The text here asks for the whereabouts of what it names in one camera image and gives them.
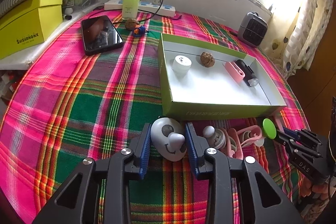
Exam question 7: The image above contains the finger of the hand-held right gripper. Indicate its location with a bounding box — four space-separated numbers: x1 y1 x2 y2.
274 131 319 159
283 128 323 152

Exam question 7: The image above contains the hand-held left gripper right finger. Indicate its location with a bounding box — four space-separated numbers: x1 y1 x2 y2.
184 122 301 224

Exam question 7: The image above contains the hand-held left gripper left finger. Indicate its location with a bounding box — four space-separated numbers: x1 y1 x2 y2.
31 123 153 224

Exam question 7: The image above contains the green top white suction holder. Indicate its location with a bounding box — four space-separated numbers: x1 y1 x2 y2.
252 118 278 148

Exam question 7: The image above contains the white face-shaped massager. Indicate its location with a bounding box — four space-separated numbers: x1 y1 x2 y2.
150 117 187 162

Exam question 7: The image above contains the white round knob massager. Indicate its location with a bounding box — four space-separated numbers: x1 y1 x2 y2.
202 126 227 149

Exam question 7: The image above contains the pink plastic clip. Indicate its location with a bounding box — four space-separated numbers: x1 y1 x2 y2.
225 61 247 83
224 128 243 159
238 125 264 147

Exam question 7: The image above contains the green white cardboard box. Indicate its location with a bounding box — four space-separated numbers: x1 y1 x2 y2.
157 33 287 121

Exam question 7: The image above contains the black rectangular device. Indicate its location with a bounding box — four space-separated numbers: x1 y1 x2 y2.
234 59 259 88

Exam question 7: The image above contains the small white pink bottle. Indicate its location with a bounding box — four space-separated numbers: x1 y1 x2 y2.
172 55 192 77

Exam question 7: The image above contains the brown walnut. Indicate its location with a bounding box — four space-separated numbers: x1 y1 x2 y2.
200 51 216 67
125 19 139 30

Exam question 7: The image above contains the person's right hand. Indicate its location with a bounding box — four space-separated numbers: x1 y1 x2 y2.
301 182 332 198

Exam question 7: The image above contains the heart print curtain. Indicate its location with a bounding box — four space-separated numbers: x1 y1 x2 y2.
272 0 331 80

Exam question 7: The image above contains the grey space heater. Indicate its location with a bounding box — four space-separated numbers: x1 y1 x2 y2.
238 12 269 47

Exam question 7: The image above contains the small blue orange toy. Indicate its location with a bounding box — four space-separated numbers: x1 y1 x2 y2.
133 26 149 37

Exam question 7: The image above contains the black smartphone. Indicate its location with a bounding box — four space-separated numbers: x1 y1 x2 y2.
80 15 124 56

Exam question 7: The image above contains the white power strip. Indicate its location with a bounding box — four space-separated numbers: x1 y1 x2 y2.
104 0 176 17

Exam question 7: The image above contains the yellow green shoe box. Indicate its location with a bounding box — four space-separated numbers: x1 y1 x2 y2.
0 0 63 60

